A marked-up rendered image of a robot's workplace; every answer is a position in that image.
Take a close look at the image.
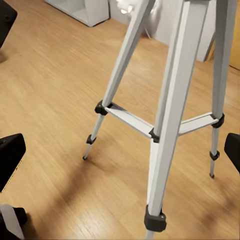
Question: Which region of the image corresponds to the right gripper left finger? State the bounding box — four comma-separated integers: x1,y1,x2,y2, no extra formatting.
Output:
0,133,26,193

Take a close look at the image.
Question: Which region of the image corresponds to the camera tripod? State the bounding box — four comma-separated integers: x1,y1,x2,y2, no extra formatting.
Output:
83,0,238,240

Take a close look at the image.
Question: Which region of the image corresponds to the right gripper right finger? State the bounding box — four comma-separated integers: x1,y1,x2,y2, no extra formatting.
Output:
224,133,240,173

